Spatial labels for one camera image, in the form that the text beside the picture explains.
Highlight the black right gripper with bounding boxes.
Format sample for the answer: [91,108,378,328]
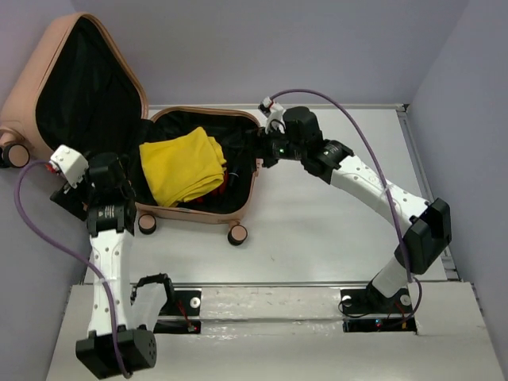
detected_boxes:
[232,121,306,172]

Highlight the red headphones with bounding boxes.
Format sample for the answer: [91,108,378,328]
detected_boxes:
[194,171,237,204]

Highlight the pink hard-shell suitcase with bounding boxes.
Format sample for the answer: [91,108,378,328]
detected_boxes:
[1,13,260,245]

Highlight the yellow cloth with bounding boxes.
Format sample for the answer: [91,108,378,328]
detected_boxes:
[139,126,227,207]

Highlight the black cylindrical bottle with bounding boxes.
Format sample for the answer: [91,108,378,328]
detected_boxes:
[227,151,244,187]

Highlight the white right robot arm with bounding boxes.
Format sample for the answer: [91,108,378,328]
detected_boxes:
[252,98,452,314]

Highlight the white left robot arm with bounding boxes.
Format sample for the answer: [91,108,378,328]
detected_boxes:
[50,145,175,379]

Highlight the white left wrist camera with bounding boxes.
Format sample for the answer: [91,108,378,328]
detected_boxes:
[49,144,89,188]

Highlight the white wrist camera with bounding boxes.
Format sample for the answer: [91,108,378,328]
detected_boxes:
[258,97,285,133]
[49,144,89,188]

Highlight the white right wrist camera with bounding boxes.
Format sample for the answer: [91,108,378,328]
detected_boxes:
[258,97,285,133]

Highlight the aluminium table rail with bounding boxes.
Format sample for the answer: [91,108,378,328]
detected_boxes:
[79,280,465,288]

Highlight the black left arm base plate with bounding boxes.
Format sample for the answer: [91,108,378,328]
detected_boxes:
[154,288,202,335]

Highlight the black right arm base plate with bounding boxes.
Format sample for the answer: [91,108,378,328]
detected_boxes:
[337,288,418,333]

